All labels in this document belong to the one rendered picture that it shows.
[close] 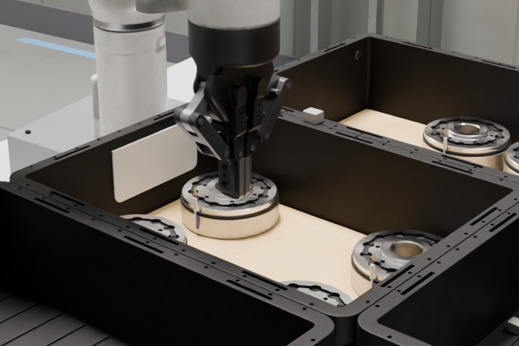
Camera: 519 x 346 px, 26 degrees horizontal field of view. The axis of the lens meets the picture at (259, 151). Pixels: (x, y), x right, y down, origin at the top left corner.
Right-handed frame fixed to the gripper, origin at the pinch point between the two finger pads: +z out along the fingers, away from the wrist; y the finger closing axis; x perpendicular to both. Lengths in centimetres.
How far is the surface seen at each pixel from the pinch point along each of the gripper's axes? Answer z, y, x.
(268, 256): 13.8, 10.4, 4.8
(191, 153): 9.0, 16.3, 20.7
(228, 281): 4.1, -8.8, -6.9
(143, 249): 3.9, -9.5, 1.8
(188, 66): 26, 75, 77
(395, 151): 3.7, 20.8, -2.9
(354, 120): 14, 46, 20
